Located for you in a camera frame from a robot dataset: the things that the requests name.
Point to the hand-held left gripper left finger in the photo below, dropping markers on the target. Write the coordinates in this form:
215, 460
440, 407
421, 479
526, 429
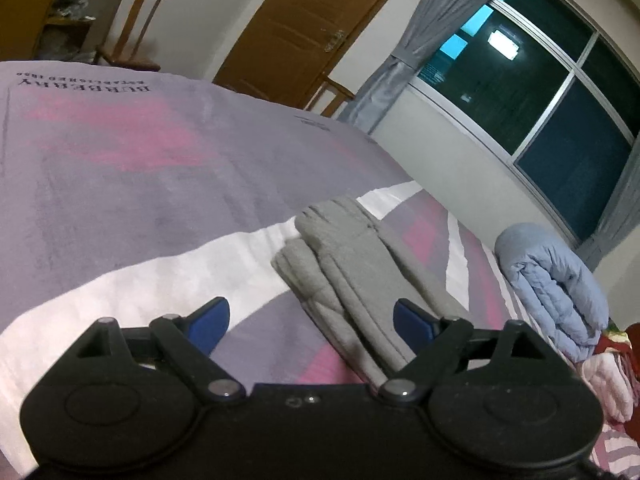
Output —
210, 320

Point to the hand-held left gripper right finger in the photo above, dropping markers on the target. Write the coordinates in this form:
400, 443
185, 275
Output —
414, 324

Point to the grey pants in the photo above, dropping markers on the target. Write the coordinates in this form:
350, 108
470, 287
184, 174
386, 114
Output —
345, 270

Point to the folded light blue duvet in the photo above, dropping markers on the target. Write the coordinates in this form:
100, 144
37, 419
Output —
550, 285

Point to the striped pink bed sheet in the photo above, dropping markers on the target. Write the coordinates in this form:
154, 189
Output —
125, 185

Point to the folded pink white quilt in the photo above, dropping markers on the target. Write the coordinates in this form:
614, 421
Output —
607, 385

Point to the red patterned blanket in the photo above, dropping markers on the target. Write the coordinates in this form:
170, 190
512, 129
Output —
625, 342

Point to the grey curtain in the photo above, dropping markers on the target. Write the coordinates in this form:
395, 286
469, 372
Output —
415, 35
620, 200

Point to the wooden chair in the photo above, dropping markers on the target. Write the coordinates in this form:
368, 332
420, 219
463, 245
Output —
336, 85
135, 63

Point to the large window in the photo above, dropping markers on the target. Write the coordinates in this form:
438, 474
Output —
525, 95

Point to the brown wooden door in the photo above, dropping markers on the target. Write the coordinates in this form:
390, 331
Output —
300, 25

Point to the wooden shelf cabinet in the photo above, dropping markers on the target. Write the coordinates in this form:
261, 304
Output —
20, 0

